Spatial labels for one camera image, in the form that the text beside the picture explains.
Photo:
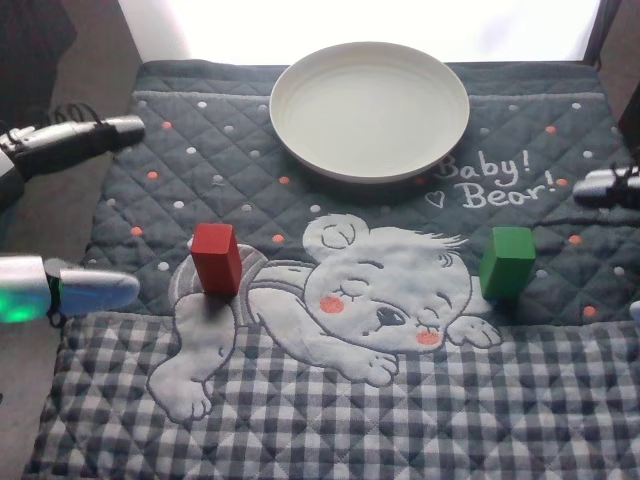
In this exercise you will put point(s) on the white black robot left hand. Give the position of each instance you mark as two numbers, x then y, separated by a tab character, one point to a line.
75	137

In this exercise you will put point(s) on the red block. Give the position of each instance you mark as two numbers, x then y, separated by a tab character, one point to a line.
216	260

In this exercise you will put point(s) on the green block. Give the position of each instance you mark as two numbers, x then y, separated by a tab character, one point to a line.
506	265

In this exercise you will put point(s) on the dark frame post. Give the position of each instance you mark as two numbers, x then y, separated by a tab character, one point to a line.
597	30

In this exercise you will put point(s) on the grey quilt with bear print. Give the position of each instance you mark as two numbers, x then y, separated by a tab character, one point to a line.
320	390

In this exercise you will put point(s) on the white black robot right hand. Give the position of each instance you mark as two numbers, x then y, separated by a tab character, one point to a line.
600	187

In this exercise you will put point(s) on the round white plate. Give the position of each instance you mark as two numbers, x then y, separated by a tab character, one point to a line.
370	110

